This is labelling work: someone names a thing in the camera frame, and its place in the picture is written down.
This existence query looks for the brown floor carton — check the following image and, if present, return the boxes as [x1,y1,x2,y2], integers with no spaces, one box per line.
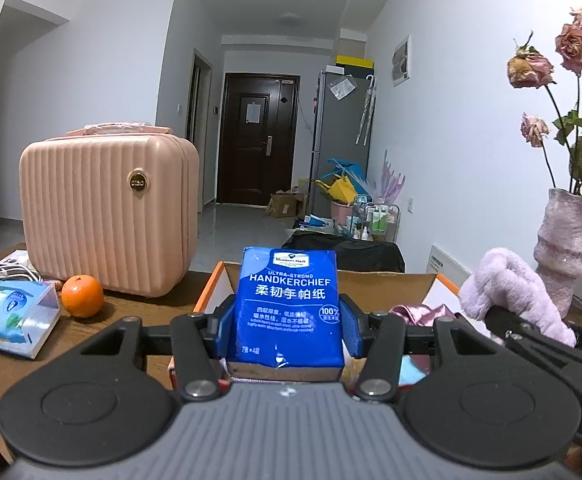
[268,192,304,219]

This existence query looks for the yellow and black box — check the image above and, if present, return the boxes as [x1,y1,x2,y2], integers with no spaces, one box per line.
[334,54,375,74]

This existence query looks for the purple textured vase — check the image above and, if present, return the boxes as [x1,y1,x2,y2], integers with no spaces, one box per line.
[533,187,582,319]

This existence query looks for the white cable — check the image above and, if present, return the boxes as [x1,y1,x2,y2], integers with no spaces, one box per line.
[0,262,42,284]

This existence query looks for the blue handkerchief tissue pack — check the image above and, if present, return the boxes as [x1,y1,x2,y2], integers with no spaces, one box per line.
[225,245,347,384]

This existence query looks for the orange fruit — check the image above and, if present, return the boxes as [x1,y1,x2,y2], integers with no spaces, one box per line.
[60,273,106,319]

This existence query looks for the blue tissue box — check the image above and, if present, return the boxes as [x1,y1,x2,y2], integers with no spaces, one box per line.
[0,275,63,360]

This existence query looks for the pink satin scrunchie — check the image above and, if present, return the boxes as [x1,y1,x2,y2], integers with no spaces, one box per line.
[389,303,464,361]

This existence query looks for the bunch of dried roses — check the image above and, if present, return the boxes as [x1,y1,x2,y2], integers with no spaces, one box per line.
[507,7,582,199]

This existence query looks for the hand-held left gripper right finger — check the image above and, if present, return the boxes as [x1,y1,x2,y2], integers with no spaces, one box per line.
[338,295,478,404]

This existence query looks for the blue flat packet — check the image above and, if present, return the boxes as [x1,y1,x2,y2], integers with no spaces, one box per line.
[295,214,340,234]

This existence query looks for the orange cardboard box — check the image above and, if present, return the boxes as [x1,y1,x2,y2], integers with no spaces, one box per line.
[168,259,472,394]

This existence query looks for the dark wooden door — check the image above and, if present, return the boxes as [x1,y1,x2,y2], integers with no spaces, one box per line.
[216,72,302,207]

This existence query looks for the grey refrigerator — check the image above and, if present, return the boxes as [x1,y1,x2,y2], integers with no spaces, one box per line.
[310,69,378,206]

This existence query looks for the clear folded umbrella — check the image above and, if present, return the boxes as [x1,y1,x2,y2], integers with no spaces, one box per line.
[355,74,378,146]

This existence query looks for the purple fluffy headband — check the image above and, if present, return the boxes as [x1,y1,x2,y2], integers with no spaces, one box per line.
[458,247,577,349]

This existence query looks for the pink bucket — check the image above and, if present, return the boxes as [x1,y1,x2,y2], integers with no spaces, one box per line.
[330,199,357,226]

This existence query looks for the light blue plush toy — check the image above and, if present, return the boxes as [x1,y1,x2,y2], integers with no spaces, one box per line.
[400,357,431,387]

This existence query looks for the trolley with bottles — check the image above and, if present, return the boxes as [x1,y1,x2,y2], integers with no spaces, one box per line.
[346,202,402,244]

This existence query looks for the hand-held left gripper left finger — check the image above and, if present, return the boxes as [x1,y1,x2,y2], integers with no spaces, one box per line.
[78,294,237,402]

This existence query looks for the wall electrical panel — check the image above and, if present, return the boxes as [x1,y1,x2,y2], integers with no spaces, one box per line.
[390,35,412,87]

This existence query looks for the clear plastic bag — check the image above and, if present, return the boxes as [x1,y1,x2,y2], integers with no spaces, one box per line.
[329,77,358,100]

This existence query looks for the pink ribbed suitcase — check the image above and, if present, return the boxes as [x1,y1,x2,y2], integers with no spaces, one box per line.
[19,120,201,297]

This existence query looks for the purple feather decoration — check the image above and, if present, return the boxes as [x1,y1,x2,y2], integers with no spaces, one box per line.
[379,148,406,206]

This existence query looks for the white flat carton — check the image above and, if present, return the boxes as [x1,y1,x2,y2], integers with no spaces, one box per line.
[429,244,472,286]

